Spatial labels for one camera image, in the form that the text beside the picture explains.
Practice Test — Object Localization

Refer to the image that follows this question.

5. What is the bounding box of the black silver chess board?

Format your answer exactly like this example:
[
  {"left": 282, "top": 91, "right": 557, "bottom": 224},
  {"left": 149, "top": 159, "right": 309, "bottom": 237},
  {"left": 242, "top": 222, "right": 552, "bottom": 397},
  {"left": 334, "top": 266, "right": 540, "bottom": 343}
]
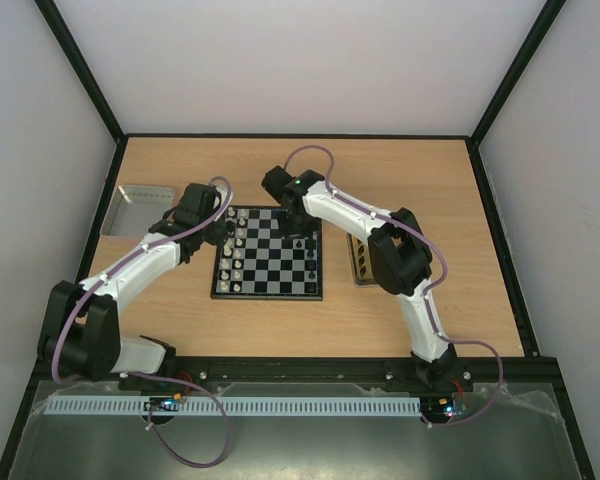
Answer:
[{"left": 210, "top": 205, "right": 323, "bottom": 301}]

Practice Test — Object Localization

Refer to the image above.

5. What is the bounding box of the gold tin box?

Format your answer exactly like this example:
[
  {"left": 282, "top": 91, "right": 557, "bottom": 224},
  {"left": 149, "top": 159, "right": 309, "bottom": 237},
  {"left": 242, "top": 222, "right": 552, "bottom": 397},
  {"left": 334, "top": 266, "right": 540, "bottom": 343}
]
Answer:
[{"left": 346, "top": 233, "right": 378, "bottom": 288}]

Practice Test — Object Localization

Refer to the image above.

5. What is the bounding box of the silver tin lid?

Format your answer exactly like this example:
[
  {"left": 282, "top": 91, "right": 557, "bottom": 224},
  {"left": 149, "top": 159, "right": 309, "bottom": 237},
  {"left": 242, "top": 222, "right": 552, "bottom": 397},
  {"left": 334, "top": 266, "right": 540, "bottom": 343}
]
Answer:
[{"left": 100, "top": 184, "right": 176, "bottom": 238}]

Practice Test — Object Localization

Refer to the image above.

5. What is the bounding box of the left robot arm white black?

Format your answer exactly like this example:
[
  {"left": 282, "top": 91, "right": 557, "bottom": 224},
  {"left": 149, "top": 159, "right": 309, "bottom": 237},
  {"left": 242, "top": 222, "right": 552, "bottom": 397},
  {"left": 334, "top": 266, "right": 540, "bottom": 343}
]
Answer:
[{"left": 37, "top": 176, "right": 233, "bottom": 384}]

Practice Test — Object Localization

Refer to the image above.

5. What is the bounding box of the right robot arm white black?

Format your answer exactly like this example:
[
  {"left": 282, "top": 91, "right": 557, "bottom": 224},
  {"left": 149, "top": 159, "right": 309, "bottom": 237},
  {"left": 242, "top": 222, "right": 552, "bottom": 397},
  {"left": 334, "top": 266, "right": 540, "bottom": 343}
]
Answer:
[{"left": 262, "top": 166, "right": 457, "bottom": 392}]

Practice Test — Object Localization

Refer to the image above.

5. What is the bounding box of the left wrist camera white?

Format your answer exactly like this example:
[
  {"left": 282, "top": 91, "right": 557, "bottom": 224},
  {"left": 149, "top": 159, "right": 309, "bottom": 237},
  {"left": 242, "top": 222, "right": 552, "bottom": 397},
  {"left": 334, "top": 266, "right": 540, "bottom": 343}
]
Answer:
[{"left": 212, "top": 179, "right": 234, "bottom": 212}]

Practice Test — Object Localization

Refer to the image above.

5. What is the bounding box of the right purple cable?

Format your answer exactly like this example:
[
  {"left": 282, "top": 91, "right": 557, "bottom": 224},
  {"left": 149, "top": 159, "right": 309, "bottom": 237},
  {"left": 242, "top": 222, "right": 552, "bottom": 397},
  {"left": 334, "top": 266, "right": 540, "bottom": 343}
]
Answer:
[{"left": 282, "top": 144, "right": 506, "bottom": 429}]

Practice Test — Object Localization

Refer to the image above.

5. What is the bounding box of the purple cable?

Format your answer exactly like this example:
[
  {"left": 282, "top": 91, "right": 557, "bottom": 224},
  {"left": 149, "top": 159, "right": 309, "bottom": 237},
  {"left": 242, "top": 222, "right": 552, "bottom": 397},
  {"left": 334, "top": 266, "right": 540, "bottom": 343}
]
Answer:
[
  {"left": 282, "top": 144, "right": 506, "bottom": 429},
  {"left": 52, "top": 174, "right": 234, "bottom": 469}
]

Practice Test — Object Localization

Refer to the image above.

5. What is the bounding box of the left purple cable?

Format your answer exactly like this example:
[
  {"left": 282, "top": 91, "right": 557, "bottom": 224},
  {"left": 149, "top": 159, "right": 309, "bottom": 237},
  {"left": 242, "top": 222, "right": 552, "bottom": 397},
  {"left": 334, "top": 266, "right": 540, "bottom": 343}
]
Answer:
[{"left": 52, "top": 174, "right": 234, "bottom": 469}]

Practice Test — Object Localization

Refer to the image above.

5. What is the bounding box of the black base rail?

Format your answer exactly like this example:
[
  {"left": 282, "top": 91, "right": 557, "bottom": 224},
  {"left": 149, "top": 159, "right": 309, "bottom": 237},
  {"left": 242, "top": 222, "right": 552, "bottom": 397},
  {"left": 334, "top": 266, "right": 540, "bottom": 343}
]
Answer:
[{"left": 34, "top": 355, "right": 566, "bottom": 396}]

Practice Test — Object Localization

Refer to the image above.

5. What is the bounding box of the white slotted cable duct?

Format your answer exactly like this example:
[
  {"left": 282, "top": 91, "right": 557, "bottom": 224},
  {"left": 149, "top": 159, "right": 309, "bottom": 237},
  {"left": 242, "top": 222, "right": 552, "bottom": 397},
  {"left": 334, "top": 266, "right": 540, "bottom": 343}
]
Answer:
[{"left": 43, "top": 395, "right": 420, "bottom": 417}]

